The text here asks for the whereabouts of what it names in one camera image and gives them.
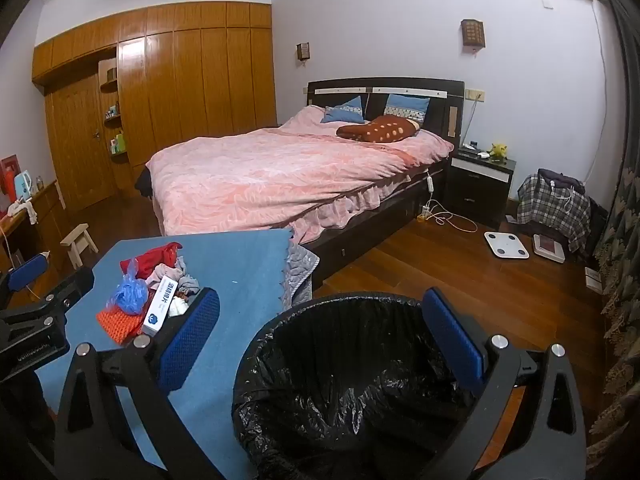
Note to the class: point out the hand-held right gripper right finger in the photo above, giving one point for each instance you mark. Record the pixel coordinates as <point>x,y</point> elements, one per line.
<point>452,335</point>

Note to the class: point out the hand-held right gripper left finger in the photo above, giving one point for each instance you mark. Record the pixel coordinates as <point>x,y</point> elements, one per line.
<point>192,340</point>

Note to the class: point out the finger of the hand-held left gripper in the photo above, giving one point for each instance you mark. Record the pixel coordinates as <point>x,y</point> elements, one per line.
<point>29,270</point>
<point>65,292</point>

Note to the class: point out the white cardboard box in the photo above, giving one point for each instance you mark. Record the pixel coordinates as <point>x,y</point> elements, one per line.
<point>160,305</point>

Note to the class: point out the blue plastic bag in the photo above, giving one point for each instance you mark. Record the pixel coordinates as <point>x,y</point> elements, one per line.
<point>127,295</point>

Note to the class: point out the red cloth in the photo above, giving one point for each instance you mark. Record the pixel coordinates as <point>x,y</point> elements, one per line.
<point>150,260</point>

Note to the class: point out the trash bin with black bag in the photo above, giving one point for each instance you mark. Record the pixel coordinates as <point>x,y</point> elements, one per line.
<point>350,385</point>

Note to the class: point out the white cloth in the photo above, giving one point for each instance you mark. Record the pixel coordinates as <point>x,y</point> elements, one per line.
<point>25,210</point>

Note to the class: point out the white wooden stool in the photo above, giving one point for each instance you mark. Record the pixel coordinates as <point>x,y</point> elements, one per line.
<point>79,234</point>

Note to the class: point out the wooden desk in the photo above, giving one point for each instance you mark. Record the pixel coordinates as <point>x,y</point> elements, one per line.
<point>45,210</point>

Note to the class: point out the blue table cloth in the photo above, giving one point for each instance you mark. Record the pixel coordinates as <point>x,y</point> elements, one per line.
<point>240,270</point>

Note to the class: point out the red box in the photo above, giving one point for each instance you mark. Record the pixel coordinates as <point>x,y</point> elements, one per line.
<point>7,175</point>

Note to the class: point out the white bathroom scale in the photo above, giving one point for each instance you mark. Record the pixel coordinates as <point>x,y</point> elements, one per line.
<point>505,245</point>

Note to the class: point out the white scale with dark centre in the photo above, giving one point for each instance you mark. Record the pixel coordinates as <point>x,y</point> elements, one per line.
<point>547,247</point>

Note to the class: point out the grey quilted cloth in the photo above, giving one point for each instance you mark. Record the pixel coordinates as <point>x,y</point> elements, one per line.
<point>302,270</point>

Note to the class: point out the wooden door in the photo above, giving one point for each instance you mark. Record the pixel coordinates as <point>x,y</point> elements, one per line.
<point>80,145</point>

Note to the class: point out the dark wooden bed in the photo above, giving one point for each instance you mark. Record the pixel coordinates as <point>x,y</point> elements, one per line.
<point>380,220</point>

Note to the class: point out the black and white nightstand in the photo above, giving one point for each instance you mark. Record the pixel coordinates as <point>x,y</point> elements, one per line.
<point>477,195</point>

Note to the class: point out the white box on floor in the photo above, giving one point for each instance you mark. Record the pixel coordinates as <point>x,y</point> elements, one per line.
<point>595,280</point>

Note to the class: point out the green box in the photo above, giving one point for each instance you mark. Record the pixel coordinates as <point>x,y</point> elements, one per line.
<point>118,142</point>

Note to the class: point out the plaid cloth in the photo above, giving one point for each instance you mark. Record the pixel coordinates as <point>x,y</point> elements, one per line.
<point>552,210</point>

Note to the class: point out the pink blanket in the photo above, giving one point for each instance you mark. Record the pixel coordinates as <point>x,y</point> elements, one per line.
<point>260,175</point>

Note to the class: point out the patterned curtain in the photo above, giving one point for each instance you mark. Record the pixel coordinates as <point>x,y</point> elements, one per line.
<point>617,260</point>

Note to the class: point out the dark bag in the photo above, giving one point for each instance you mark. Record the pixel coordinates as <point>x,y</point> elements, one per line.
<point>562,180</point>

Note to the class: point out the yellow plush toy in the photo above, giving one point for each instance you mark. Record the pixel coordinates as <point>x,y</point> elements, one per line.
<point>497,150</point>

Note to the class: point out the brown dotted pillow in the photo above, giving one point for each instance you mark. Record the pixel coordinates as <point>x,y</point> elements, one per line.
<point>380,130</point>

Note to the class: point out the blue pillow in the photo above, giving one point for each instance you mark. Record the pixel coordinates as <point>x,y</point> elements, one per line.
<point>345,107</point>
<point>407,107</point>

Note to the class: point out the wooden wardrobe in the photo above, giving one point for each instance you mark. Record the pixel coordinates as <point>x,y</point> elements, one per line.
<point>200,80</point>

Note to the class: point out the wall socket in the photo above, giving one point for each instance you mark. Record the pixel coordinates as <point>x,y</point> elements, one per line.
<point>475,95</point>

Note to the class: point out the large wooden wall lamp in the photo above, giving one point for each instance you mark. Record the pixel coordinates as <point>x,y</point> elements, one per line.
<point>472,34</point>

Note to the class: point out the small wooden wall lamp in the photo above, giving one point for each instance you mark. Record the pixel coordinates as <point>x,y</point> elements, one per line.
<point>302,51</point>

